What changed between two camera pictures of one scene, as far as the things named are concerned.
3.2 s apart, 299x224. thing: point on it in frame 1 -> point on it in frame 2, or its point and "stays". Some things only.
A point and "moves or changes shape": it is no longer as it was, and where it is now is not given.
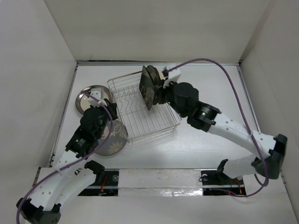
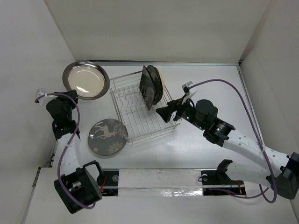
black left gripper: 111,108 -> 63,98
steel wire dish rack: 138,122 stays
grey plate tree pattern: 117,141 stays
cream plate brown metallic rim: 81,101 moves or changes shape
